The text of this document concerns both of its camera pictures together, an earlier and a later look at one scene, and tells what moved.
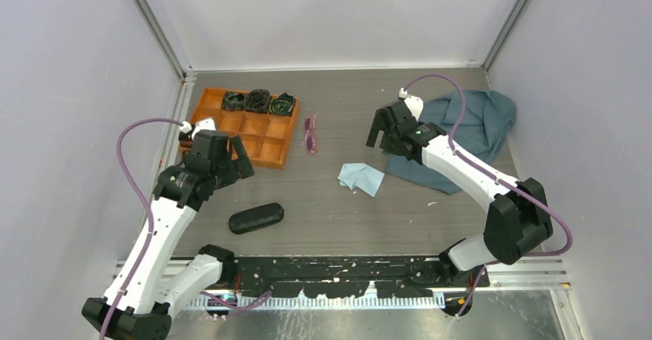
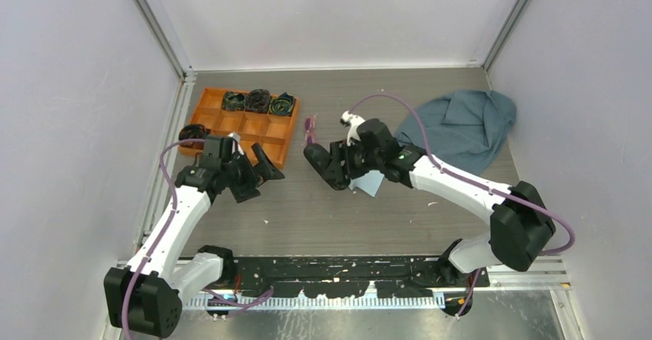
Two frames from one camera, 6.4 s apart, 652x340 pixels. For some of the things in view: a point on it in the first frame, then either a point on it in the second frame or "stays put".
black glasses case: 255,217 → 319,158
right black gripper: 377,126 → 340,151
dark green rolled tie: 233,101 stays put
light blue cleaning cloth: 362,176 stays put
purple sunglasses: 310,133 stays put
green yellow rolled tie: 282,105 stays put
